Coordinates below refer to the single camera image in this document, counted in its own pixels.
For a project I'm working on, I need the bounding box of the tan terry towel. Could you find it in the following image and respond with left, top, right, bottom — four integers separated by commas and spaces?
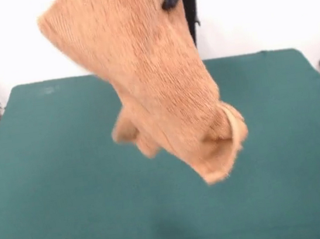
33, 0, 256, 206

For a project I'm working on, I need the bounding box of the dark green table cloth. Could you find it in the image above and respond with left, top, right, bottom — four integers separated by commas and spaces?
0, 43, 320, 239

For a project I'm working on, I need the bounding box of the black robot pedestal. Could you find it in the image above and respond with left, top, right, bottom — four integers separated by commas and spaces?
182, 0, 217, 49

